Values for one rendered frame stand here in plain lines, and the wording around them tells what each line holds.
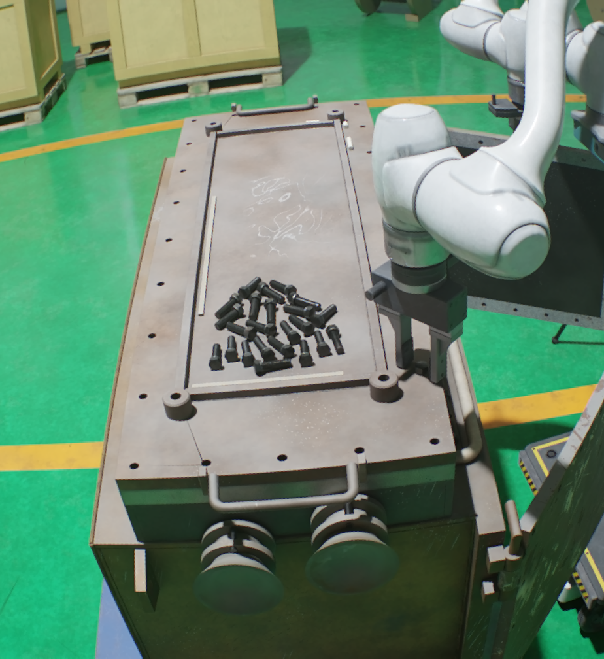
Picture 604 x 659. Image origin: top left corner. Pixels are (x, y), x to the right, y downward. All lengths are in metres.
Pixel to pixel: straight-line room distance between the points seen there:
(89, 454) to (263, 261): 1.91
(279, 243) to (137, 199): 3.48
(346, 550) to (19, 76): 5.86
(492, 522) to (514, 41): 0.98
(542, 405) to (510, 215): 2.46
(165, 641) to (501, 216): 0.92
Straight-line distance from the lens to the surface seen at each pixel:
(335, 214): 1.76
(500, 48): 1.87
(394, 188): 1.13
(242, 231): 1.73
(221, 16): 6.38
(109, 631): 1.99
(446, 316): 1.22
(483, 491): 1.35
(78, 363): 3.90
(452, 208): 1.03
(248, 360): 1.38
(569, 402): 3.44
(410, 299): 1.25
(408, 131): 1.11
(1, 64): 6.79
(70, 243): 4.84
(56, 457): 3.45
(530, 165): 1.05
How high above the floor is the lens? 2.19
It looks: 34 degrees down
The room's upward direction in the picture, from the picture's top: 7 degrees counter-clockwise
